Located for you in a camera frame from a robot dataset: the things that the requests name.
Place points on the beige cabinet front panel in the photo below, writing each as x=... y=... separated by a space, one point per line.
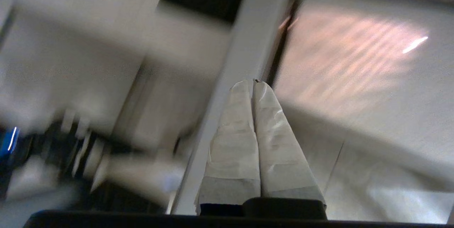
x=383 y=192

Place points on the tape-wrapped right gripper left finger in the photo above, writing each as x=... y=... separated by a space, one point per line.
x=234 y=160

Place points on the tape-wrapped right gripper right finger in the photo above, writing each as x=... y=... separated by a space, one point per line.
x=280 y=157

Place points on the dark glass microwave door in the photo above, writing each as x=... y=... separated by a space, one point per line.
x=252 y=36

